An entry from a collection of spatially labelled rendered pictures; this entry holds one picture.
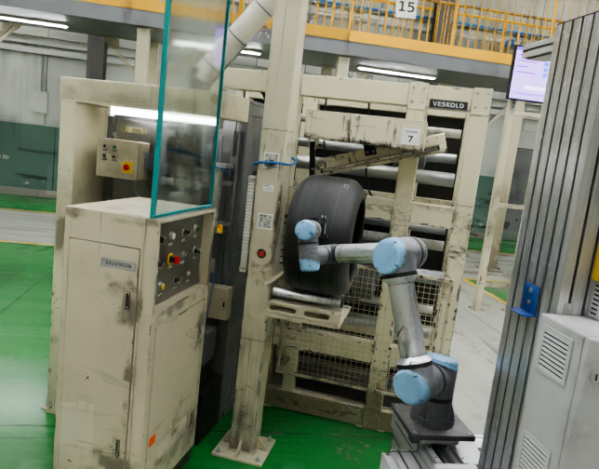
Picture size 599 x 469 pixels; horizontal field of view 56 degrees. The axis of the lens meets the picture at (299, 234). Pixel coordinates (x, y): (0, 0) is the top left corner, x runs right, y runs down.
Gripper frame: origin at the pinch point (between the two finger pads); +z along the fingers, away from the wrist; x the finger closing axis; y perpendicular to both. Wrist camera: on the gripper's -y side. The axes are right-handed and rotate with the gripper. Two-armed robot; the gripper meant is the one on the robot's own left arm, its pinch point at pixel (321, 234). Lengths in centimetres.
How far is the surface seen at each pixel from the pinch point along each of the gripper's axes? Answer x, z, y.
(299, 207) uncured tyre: 11.9, 4.0, 10.7
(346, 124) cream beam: 3, 41, 55
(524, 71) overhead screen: -116, 386, 188
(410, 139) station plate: -29, 41, 51
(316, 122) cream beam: 18, 41, 55
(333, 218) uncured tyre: -3.9, 2.7, 7.9
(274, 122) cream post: 32, 16, 48
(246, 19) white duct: 61, 37, 102
